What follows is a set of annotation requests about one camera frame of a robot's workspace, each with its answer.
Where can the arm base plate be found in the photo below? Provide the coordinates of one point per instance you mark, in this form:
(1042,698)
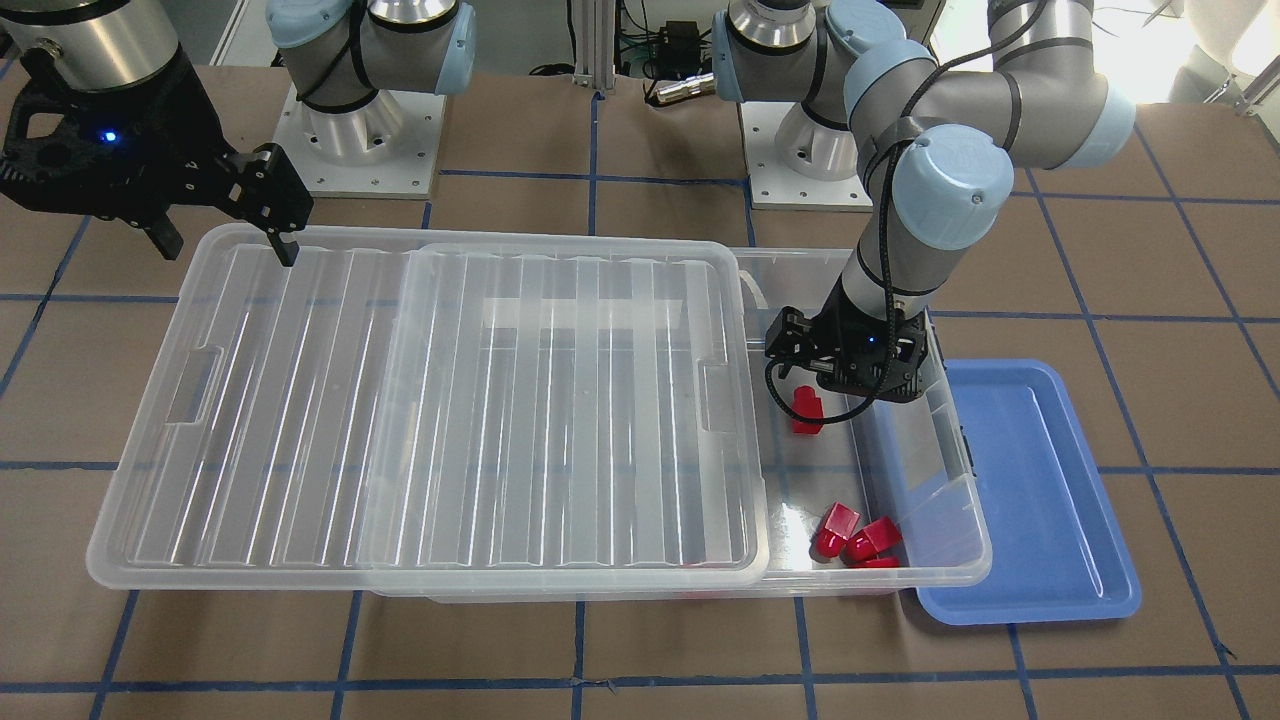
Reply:
(385,149)
(796,164)

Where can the red block single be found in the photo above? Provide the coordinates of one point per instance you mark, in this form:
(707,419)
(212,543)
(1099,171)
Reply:
(807,402)

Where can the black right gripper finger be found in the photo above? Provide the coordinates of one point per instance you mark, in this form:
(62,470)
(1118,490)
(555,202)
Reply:
(165,237)

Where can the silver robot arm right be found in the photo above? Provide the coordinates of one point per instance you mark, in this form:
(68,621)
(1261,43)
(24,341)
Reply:
(339,53)

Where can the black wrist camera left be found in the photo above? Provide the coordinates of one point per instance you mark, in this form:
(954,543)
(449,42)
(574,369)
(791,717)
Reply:
(789,344)

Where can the blue plastic tray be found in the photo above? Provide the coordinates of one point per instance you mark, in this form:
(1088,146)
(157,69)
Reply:
(1059,555)

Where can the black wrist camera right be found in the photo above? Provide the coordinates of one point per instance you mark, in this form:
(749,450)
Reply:
(265,190)

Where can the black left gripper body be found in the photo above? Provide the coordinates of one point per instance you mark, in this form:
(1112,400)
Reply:
(790,341)

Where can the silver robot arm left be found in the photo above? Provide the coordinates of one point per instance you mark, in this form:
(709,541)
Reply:
(938,148)

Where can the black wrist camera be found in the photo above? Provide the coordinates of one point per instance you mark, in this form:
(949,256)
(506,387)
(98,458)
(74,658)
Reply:
(265,190)
(789,344)

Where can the clear plastic box lid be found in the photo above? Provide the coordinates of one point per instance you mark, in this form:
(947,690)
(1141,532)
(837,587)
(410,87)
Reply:
(245,466)

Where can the clear plastic storage box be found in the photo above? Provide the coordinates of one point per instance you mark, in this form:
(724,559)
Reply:
(790,440)

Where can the red block in pile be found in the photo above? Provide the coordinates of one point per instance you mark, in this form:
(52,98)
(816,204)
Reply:
(873,540)
(834,532)
(889,562)

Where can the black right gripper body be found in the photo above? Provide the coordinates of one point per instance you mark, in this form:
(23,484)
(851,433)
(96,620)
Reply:
(183,128)

